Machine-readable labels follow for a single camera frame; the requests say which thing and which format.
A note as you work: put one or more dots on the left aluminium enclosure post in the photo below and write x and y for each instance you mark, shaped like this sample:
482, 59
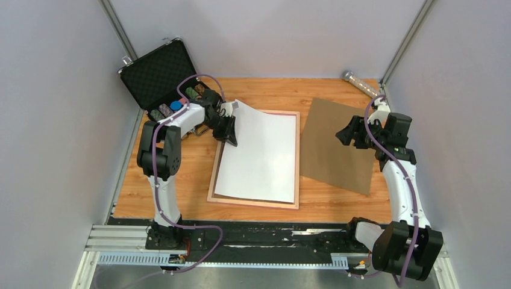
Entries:
130, 54

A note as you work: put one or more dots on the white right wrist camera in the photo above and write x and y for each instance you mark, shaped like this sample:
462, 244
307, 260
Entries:
381, 110

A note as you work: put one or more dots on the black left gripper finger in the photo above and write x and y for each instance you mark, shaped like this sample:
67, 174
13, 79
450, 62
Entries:
230, 132
220, 133

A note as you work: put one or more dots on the blue poker chip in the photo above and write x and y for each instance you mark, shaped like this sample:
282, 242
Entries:
175, 106

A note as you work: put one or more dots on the brown backing board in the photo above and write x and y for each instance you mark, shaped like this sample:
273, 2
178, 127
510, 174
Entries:
324, 158

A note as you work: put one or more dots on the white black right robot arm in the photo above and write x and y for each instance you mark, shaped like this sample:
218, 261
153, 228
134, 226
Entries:
408, 246

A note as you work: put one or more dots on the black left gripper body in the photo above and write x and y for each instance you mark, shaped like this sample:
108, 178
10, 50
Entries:
217, 121

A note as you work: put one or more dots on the aluminium enclosure post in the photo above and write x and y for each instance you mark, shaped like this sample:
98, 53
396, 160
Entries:
130, 54
419, 19

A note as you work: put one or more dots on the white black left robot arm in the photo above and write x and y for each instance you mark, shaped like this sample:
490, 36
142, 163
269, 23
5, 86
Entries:
160, 154

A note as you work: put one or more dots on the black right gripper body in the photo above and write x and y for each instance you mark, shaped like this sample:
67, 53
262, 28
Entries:
363, 140

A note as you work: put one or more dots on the glittery silver tube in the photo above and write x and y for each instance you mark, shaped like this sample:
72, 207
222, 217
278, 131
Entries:
362, 85

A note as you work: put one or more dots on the Great Wall photo print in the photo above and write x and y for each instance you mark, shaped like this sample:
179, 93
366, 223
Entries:
262, 166

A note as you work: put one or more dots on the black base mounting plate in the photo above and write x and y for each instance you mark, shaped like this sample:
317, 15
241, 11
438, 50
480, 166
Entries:
258, 242

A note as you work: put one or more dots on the aluminium front rail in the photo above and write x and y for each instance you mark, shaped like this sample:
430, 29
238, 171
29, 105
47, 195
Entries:
122, 243

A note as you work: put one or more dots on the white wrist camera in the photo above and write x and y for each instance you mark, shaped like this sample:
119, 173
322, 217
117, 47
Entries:
381, 110
227, 108

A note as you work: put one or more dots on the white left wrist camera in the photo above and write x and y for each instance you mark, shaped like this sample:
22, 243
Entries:
227, 108

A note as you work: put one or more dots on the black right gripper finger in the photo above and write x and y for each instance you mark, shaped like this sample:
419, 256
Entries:
354, 125
345, 136

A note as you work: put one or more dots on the black poker chip case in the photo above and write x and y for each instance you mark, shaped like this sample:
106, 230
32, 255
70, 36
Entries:
162, 76

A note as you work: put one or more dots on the wooden picture frame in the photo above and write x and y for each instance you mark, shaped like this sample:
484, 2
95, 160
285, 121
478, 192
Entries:
216, 198

